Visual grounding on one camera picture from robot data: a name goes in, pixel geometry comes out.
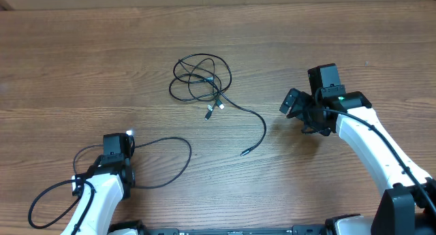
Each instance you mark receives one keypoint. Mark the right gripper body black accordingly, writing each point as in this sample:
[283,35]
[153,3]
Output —
[298,103]

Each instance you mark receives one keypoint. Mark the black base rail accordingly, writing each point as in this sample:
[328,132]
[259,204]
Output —
[238,231]

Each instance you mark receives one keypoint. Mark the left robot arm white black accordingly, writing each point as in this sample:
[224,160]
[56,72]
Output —
[107,182]

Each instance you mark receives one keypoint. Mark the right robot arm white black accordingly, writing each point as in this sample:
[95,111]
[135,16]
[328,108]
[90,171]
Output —
[407,191]

